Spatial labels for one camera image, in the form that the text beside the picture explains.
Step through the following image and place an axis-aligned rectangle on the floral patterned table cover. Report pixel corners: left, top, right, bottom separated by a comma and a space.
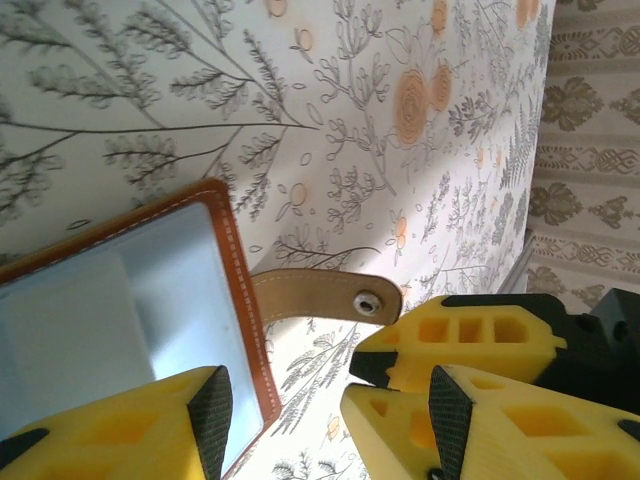
0, 0, 557, 480

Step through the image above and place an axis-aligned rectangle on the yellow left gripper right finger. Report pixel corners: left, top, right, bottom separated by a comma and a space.
428, 363, 640, 480

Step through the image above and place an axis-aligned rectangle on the aluminium table side rail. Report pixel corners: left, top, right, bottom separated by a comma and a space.
499, 227, 536, 297

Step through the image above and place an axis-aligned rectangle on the brown leather card holder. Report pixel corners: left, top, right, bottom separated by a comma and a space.
0, 177, 404, 480

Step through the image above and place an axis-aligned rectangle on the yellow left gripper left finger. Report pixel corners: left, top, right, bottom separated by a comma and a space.
0, 364, 234, 480

